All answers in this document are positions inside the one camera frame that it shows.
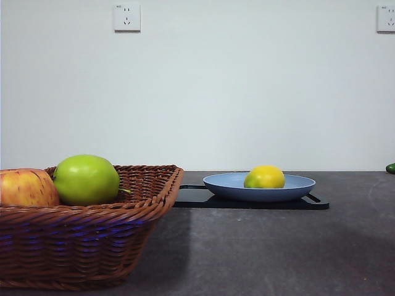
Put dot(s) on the blue round plate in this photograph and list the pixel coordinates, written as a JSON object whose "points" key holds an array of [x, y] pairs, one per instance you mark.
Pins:
{"points": [[228, 188]]}

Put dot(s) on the yellow green lemon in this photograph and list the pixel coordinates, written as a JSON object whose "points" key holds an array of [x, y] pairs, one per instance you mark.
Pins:
{"points": [[265, 176]]}

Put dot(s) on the brown wicker basket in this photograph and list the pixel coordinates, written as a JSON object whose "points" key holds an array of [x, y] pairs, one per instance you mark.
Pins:
{"points": [[92, 240]]}

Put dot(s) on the black flat tray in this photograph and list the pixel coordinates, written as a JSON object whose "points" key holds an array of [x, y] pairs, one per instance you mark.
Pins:
{"points": [[191, 198]]}

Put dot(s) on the green apple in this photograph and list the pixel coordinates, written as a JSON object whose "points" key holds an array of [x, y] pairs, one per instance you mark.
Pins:
{"points": [[86, 179]]}

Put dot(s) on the red yellow apple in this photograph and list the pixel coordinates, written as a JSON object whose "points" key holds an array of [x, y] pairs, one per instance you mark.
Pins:
{"points": [[26, 188]]}

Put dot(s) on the green cucumber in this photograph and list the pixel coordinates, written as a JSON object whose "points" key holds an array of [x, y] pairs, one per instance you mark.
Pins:
{"points": [[391, 168]]}

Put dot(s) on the white wall socket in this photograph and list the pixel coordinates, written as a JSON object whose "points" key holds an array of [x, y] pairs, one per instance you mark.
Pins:
{"points": [[387, 18], [127, 18]]}

